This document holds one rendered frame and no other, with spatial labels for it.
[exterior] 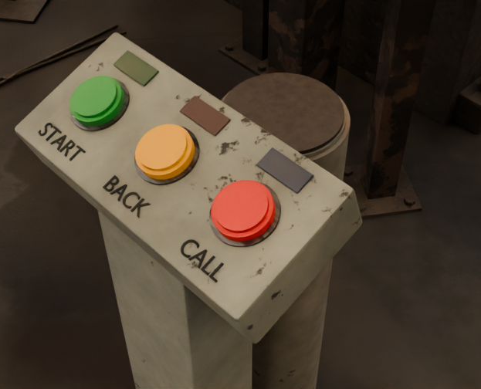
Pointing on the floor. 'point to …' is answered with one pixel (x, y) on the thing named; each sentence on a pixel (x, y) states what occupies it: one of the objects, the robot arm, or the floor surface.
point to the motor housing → (306, 38)
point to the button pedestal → (188, 224)
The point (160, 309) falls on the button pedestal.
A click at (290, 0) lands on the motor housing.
